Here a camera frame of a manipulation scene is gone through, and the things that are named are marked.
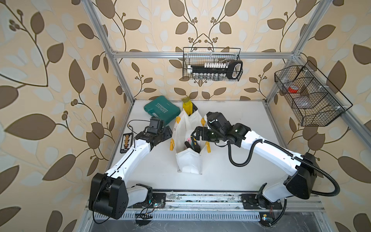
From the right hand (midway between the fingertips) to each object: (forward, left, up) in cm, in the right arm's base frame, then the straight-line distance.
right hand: (197, 135), depth 76 cm
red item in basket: (+21, -55, +12) cm, 60 cm away
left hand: (+7, +18, -5) cm, 20 cm away
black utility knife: (+4, +1, -19) cm, 19 cm away
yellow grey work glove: (+40, +6, -18) cm, 44 cm away
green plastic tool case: (+35, +26, -15) cm, 46 cm away
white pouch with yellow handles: (-11, +5, -7) cm, 14 cm away
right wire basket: (+10, -61, +13) cm, 63 cm away
